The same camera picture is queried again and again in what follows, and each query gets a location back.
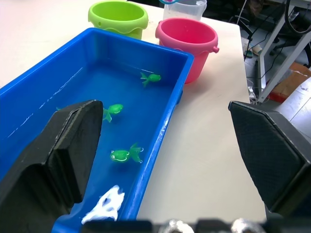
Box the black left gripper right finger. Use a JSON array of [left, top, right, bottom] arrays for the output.
[[227, 100, 311, 220]]

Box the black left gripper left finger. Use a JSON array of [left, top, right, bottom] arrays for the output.
[[0, 99, 104, 233]]

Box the clear plastic cup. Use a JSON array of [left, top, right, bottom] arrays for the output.
[[162, 0, 207, 23]]

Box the green toy fish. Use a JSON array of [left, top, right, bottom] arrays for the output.
[[103, 103, 124, 123], [140, 72, 162, 88], [109, 142, 143, 164]]

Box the pink toy bucket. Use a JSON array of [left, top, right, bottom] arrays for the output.
[[155, 17, 220, 84]]

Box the blue plastic tub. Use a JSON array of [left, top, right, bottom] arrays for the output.
[[0, 27, 195, 233]]

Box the green toy bucket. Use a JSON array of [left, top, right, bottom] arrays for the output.
[[87, 0, 149, 41]]

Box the brown cardboard box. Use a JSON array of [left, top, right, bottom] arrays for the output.
[[271, 62, 311, 104]]

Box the white metal desk frame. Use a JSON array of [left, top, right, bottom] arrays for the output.
[[256, 0, 311, 104]]

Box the black background cable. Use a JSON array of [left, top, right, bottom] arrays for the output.
[[284, 0, 311, 35]]

